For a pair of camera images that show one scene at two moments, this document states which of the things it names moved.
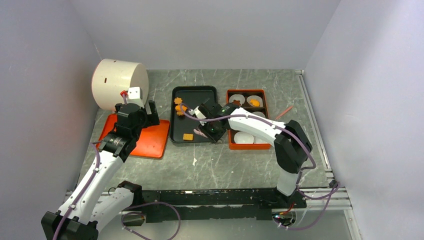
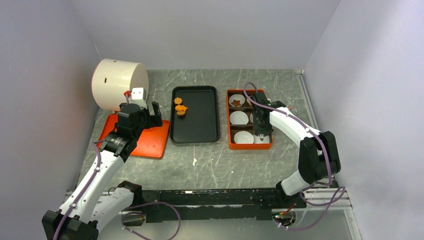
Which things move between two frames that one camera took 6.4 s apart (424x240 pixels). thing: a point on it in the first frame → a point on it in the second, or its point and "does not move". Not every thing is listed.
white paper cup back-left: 237,97 does not move
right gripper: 214,138 → 257,130
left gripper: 153,119 does not move
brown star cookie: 236,102 does not move
